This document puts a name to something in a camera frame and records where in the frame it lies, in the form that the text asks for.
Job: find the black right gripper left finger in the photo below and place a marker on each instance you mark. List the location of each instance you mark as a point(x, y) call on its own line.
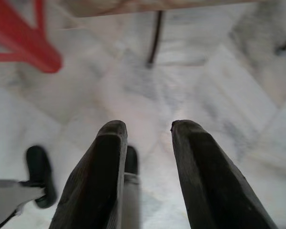
point(95, 181)

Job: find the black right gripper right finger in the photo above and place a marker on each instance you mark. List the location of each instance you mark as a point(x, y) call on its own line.
point(212, 186)

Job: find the silver robot right leg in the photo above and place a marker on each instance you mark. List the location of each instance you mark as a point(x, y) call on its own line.
point(129, 202)

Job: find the silver robot leg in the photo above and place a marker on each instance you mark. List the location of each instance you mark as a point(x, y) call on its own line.
point(9, 190)
point(129, 202)

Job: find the silver robot left leg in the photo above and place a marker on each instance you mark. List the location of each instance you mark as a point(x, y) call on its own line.
point(9, 190)

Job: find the red plastic stool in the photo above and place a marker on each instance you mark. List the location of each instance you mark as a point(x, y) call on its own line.
point(26, 35)

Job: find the marble pattern table board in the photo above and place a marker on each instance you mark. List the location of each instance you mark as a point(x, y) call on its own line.
point(124, 6)

